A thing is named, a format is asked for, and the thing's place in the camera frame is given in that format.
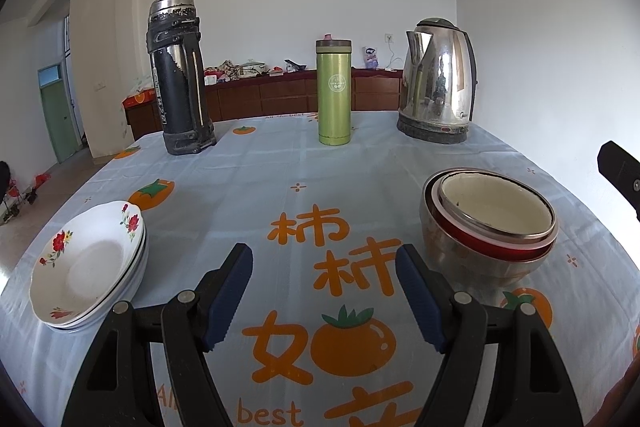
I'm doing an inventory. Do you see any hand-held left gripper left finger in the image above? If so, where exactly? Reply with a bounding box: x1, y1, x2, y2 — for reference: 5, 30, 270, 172
62, 243, 254, 427

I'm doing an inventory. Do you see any red bowl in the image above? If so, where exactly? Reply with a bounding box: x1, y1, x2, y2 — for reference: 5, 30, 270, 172
434, 171, 559, 264

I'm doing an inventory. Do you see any red flower white plate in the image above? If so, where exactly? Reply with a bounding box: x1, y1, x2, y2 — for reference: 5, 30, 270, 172
29, 201, 146, 323

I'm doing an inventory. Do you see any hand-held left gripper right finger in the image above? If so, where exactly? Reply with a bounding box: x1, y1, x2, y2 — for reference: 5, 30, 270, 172
394, 243, 583, 427

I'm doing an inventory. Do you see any persimmon print tablecloth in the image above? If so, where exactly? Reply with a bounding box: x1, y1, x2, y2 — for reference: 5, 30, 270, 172
0, 109, 640, 427

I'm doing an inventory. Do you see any white cable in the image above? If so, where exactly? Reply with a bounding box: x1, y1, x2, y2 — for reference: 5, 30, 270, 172
381, 42, 404, 72

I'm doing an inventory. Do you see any black steel thermos jug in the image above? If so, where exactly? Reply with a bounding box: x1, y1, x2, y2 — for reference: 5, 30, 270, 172
146, 0, 217, 156

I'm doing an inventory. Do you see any green door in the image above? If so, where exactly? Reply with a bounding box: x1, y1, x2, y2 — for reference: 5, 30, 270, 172
37, 63, 84, 164

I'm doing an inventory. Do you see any floral cloth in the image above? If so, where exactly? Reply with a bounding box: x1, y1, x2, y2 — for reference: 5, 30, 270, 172
205, 59, 246, 81

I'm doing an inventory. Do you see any stainless steel bowl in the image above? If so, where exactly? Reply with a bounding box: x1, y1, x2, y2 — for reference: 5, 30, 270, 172
421, 168, 557, 294

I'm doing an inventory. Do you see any stainless steel electric kettle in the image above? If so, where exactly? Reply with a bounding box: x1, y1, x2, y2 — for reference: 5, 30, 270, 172
396, 18, 479, 145

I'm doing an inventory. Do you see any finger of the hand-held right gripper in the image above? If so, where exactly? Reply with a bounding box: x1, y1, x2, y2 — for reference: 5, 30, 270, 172
597, 140, 640, 223

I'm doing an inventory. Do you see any orange box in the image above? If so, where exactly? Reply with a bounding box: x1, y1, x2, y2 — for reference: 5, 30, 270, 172
123, 89, 157, 108

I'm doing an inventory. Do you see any cream enamel bowl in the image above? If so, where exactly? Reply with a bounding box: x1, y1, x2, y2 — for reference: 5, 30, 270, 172
439, 173, 555, 241

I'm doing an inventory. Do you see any brown wooden cabinet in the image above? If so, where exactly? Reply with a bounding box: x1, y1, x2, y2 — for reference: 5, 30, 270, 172
125, 67, 404, 140

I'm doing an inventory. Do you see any pink flower white plate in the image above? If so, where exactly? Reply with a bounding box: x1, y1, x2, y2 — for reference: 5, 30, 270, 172
47, 227, 150, 332

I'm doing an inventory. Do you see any green thermos bottle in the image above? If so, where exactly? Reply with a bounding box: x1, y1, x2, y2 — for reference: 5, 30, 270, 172
315, 38, 354, 146

